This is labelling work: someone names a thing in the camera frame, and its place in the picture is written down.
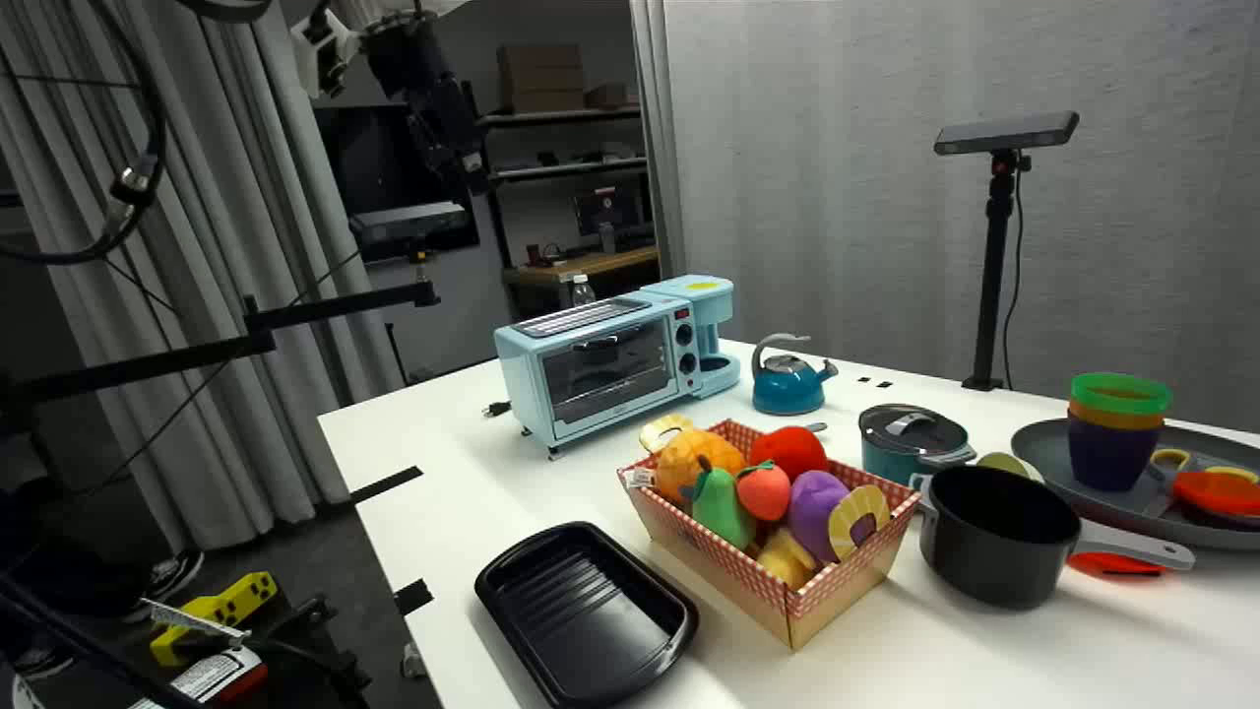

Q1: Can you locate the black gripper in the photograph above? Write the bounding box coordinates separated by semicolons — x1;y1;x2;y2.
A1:
364;18;492;203

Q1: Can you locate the glass pot lid grey handle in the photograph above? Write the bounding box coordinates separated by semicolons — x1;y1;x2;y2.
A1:
858;401;976;463

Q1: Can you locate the blue toy pot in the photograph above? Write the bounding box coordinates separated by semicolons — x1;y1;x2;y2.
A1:
858;429;981;487

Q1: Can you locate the black monitor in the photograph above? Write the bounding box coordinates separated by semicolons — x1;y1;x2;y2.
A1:
311;98;485;262

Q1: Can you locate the brown cardboard box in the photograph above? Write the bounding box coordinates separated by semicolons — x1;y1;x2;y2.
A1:
497;40;592;119

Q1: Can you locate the dark storage shelf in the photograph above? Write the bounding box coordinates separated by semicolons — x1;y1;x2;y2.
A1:
476;44;661;324

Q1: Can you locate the light blue toy toaster oven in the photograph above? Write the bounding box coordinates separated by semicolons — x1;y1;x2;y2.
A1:
492;273;744;455

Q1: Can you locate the black table clamp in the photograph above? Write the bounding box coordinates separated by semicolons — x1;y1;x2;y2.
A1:
311;462;430;518
388;574;438;618

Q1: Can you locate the cream toy slice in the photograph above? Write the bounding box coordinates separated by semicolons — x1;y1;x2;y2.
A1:
634;408;699;455

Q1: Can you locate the orange toy fruit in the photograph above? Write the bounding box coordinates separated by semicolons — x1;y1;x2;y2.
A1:
655;429;749;513

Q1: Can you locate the blue toy kettle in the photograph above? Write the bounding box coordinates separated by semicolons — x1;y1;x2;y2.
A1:
749;329;842;418

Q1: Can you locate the red toy tomato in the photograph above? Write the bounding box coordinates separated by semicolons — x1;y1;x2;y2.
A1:
749;421;834;485

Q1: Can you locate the green toy pear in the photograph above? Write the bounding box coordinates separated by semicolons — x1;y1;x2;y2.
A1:
690;463;761;556

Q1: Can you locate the red orange toy peach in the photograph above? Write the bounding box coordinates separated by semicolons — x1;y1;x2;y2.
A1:
733;462;794;526

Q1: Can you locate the black baking tray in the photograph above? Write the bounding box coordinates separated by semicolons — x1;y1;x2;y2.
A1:
471;514;699;709

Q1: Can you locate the purple toy plum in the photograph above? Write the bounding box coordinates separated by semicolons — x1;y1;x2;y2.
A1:
784;469;855;568

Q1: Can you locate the red checkered cardboard basket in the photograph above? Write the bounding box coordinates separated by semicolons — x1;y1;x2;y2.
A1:
613;414;925;653

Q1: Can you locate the yellow toy banana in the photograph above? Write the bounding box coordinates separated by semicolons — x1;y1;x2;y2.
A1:
756;523;821;590

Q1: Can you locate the yellow purple toy slice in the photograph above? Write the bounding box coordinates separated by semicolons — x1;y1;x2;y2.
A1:
821;481;896;568

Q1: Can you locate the yellow-green plastic bowl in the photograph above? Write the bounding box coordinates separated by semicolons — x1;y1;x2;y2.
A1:
976;450;1048;485

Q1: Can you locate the grey round plate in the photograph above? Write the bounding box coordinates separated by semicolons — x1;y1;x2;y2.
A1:
1006;414;1260;556

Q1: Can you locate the green plastic cup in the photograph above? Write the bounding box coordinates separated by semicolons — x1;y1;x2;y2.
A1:
1067;370;1178;421

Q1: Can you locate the orange plastic cup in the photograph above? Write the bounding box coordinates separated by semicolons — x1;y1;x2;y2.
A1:
1067;401;1168;438

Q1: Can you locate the purple plastic cup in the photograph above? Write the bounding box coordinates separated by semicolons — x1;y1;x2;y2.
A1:
1064;418;1164;496

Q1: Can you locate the red toy plate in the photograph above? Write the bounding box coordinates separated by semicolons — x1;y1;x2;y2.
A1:
1067;548;1168;582

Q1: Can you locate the small orange plate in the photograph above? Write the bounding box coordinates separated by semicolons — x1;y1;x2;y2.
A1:
1168;463;1260;526

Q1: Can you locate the black looped cable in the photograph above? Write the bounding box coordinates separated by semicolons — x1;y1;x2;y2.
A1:
0;0;178;266

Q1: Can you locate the black camera bar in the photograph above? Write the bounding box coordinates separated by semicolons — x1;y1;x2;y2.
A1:
928;108;1084;160

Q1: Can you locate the black camera stand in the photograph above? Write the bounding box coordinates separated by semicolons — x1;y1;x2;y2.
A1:
960;150;1036;392

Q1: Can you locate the black saucepan grey handle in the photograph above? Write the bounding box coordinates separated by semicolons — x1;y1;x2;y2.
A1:
913;462;1201;613

